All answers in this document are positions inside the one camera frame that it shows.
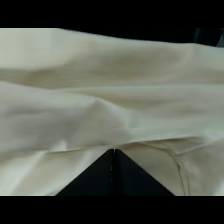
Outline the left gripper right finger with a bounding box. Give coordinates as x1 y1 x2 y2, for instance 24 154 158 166
114 148 175 197

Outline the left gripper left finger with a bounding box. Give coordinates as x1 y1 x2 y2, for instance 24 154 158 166
55 148 115 197

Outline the cream shirt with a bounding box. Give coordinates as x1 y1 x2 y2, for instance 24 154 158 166
0 28 224 197

